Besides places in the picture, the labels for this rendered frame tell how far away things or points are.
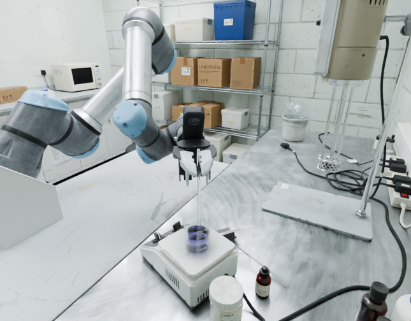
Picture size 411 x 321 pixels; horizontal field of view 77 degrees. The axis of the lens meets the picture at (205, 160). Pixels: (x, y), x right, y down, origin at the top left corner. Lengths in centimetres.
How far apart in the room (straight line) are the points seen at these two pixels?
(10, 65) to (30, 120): 265
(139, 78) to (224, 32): 208
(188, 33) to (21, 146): 226
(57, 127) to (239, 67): 203
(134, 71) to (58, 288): 53
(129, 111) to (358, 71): 54
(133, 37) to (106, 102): 24
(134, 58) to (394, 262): 81
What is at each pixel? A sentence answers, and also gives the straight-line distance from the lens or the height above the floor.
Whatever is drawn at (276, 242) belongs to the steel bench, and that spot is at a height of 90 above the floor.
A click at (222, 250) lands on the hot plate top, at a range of 55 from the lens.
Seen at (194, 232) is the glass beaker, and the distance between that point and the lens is 50.
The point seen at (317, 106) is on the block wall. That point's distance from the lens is 285.
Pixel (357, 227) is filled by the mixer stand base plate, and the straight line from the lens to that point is 84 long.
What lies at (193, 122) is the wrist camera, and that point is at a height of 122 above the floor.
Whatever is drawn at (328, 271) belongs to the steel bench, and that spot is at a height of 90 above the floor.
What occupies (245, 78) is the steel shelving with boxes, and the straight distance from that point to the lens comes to 262.
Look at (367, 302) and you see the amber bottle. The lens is 57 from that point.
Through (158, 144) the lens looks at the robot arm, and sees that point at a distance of 70.
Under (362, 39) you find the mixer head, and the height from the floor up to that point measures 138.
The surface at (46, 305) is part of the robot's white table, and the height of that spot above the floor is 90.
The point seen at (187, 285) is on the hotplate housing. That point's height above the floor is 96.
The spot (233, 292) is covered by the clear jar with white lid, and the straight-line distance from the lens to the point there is 49.
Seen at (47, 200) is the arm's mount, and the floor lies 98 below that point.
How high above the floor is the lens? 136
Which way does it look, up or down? 24 degrees down
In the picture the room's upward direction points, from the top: straight up
